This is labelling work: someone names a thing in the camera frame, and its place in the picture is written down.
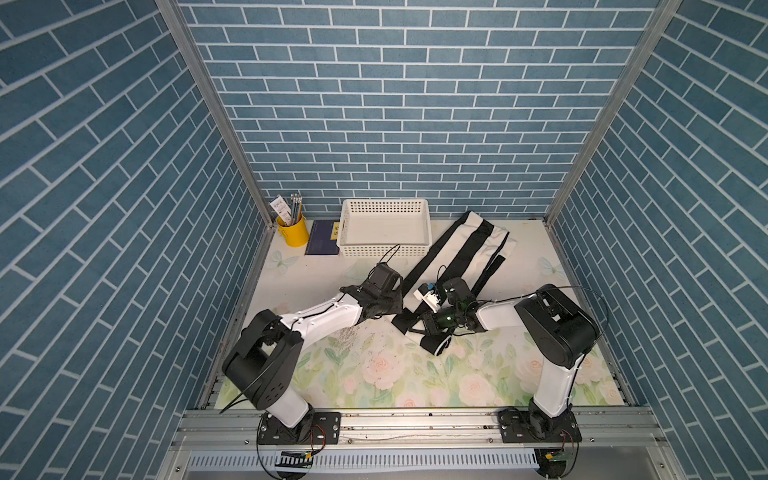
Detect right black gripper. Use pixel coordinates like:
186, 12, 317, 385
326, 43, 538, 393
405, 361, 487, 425
408, 308, 463, 336

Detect black white striped pillowcase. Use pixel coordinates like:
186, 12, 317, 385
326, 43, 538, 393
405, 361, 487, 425
392, 211, 517, 356

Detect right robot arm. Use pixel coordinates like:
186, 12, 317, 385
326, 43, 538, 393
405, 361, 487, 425
408, 278, 602, 423

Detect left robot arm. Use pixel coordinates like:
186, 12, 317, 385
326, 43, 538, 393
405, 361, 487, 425
222, 262, 403, 428

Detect white plastic basket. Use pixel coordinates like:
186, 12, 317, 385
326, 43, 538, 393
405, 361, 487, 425
337, 198, 432, 258

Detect dark blue notebook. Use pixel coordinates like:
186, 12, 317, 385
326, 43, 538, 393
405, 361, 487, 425
305, 220, 340, 256

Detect yellow pen cup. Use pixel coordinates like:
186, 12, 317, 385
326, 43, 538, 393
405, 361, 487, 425
276, 215, 309, 248

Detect pens in cup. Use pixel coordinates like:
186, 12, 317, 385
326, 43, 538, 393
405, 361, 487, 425
291, 193, 303, 226

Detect white paper tag in cup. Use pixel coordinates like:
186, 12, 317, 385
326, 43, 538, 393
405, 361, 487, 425
269, 195, 293, 226

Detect white vent grille strip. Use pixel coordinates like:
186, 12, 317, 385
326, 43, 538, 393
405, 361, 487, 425
188, 448, 539, 474

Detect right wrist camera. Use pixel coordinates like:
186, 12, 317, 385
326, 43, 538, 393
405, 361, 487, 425
414, 283, 443, 313

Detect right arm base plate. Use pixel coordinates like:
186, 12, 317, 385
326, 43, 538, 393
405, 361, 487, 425
497, 407, 582, 443

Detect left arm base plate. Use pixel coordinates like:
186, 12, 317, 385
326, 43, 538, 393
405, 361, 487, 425
257, 410, 342, 446

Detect aluminium front rail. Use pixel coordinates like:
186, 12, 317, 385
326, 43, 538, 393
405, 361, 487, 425
169, 406, 667, 451

